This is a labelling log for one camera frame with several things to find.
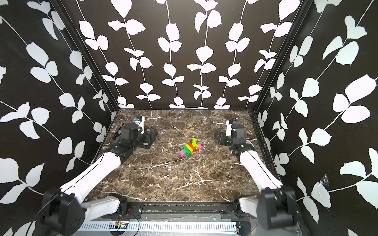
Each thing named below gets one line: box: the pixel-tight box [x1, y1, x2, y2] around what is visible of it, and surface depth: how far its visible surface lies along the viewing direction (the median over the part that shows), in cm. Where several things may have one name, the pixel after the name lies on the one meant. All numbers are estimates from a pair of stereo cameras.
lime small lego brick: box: [191, 137, 199, 150], surface depth 100 cm
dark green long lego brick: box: [182, 145, 192, 156], surface depth 97 cm
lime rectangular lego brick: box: [185, 144, 194, 155], surface depth 97 cm
